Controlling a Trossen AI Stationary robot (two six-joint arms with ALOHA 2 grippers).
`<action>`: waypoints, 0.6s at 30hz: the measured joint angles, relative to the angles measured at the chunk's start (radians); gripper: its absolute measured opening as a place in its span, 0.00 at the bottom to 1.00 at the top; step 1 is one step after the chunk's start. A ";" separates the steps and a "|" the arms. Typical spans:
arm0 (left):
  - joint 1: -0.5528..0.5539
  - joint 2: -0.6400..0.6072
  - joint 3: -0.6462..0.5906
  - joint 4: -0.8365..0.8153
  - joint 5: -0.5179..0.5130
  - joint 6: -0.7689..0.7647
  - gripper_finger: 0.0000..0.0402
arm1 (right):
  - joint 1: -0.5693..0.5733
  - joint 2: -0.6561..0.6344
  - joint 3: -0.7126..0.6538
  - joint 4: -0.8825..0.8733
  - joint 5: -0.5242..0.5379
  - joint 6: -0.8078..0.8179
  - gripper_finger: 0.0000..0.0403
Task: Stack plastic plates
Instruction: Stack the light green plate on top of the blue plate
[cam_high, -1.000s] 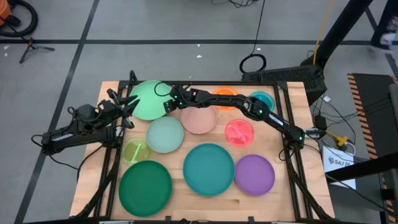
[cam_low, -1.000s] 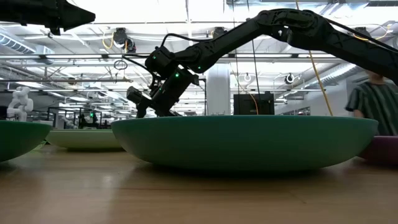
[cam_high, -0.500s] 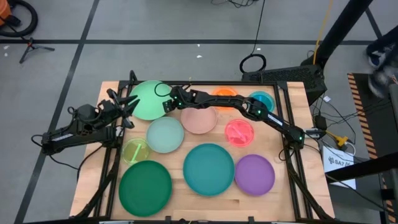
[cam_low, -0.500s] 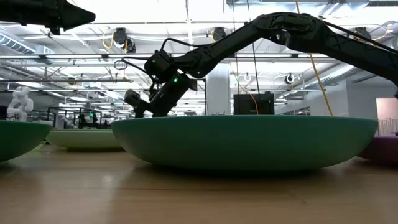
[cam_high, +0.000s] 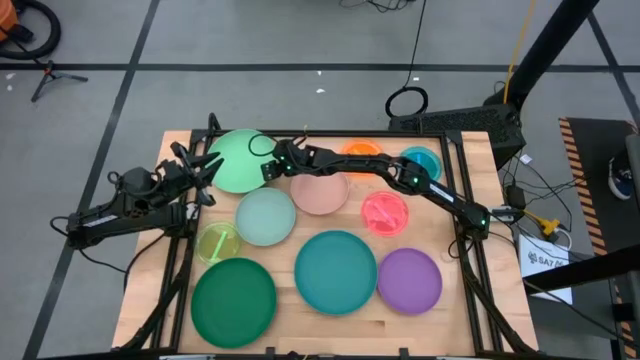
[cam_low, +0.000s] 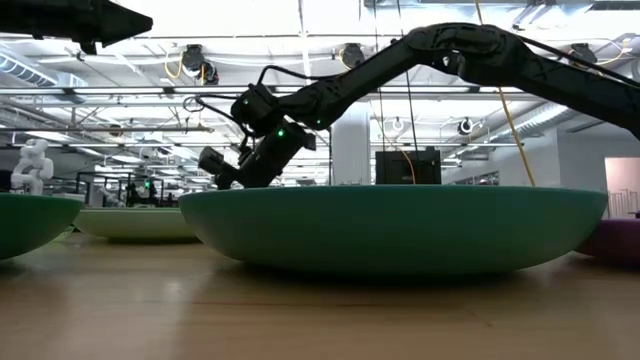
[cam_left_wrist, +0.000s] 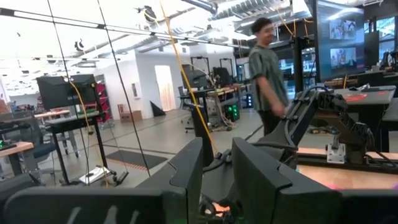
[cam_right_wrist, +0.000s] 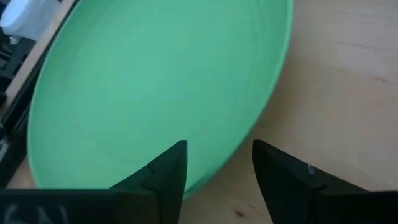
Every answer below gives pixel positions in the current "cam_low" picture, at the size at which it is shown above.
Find pale green plastic plate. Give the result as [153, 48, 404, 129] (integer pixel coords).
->
[73, 207, 199, 244]

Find purple plastic plate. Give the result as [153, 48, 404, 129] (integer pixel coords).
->
[576, 217, 640, 264]

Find dark green plastic plate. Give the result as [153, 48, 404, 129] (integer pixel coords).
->
[0, 193, 84, 261]

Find black hanging cable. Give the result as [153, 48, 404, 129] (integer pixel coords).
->
[396, 0, 420, 151]

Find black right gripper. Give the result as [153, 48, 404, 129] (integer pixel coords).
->
[238, 121, 317, 189]

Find teal plastic plate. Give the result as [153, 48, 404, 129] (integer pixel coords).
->
[178, 185, 609, 277]

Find yellow hanging cable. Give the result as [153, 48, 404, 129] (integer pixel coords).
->
[473, 0, 537, 187]

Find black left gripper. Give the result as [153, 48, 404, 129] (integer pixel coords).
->
[0, 0, 154, 55]

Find black monitor box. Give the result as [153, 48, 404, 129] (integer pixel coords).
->
[375, 148, 442, 186]

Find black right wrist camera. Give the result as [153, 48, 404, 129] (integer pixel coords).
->
[198, 146, 241, 190]

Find black background workstation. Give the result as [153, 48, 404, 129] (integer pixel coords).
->
[74, 172, 174, 209]

